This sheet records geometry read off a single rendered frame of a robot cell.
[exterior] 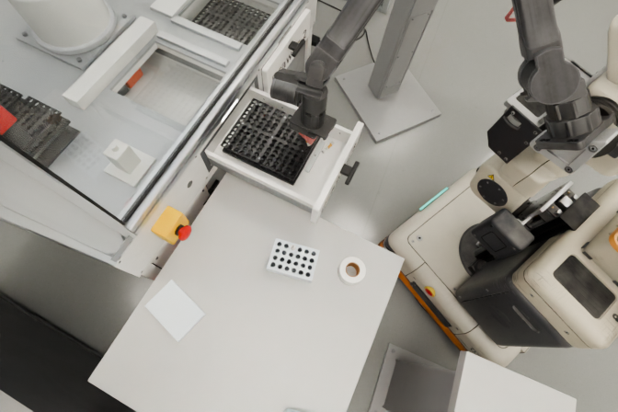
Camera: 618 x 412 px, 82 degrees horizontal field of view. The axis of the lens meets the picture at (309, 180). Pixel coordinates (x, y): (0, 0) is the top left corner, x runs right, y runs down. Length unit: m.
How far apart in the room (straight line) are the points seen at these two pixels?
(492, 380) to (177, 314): 0.80
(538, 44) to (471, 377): 0.77
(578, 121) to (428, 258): 0.95
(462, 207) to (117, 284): 1.61
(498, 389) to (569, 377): 1.06
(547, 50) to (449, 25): 2.10
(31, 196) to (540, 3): 0.85
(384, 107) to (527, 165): 1.18
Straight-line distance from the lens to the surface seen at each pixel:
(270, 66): 1.10
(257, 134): 1.00
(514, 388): 1.14
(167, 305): 1.02
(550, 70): 0.77
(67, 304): 2.02
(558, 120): 0.83
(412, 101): 2.26
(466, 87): 2.51
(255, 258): 1.01
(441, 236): 1.65
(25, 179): 0.62
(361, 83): 2.25
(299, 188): 0.99
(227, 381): 1.00
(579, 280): 1.22
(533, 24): 0.78
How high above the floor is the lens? 1.75
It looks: 66 degrees down
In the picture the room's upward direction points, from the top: 7 degrees clockwise
